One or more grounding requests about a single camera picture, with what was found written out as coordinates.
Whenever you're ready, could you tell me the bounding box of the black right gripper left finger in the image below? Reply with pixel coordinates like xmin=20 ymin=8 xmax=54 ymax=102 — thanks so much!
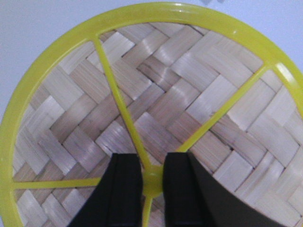
xmin=69 ymin=153 xmax=143 ymax=227

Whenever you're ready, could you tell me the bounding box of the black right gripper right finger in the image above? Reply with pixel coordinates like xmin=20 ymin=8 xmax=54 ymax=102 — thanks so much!
xmin=163 ymin=152 xmax=280 ymax=227

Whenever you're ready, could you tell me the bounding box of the woven bamboo steamer lid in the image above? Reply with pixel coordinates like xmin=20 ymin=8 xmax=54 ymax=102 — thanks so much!
xmin=0 ymin=2 xmax=303 ymax=227

